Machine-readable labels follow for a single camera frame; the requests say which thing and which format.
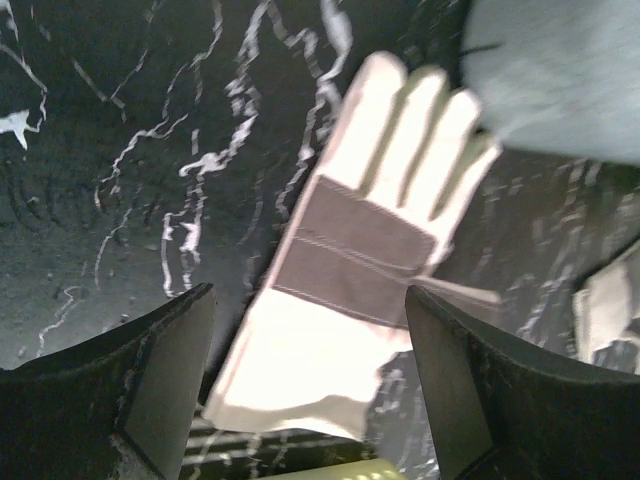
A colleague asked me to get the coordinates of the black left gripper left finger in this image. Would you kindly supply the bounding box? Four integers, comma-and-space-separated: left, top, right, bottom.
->
1, 284, 216, 479

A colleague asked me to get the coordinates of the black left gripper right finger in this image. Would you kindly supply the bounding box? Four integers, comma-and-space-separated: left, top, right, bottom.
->
405, 286, 639, 479

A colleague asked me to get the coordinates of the white grey work glove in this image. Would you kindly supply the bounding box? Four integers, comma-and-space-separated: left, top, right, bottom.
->
572, 243, 639, 364

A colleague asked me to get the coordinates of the pale green storage basket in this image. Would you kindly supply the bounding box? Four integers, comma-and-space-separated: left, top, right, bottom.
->
270, 458, 406, 480

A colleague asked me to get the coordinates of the white grey glove back left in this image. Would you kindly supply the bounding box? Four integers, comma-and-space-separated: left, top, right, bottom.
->
202, 51, 501, 440

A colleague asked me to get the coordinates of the grey metal bucket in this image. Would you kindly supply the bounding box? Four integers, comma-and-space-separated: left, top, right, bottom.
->
461, 0, 639, 165

